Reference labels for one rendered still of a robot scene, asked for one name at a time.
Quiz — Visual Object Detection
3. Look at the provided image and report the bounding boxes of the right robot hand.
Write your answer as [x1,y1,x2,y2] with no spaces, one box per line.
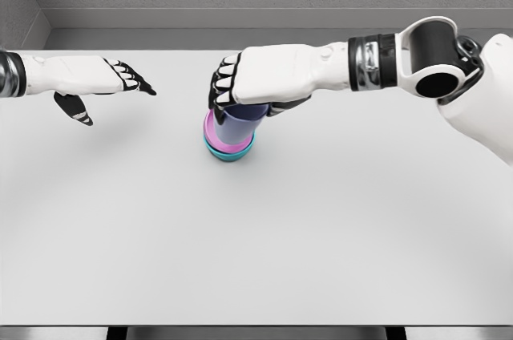
[207,45,318,125]

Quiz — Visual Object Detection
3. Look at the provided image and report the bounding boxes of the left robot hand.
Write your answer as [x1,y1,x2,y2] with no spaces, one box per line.
[49,55,158,128]

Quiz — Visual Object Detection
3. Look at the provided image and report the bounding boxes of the purple cup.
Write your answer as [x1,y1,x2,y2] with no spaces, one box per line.
[212,101,269,147]

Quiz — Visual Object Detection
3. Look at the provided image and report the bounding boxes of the pink bowl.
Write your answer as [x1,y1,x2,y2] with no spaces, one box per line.
[204,109,255,156]

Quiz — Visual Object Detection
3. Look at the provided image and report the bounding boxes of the teal bowl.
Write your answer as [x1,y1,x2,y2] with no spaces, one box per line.
[204,133,257,164]

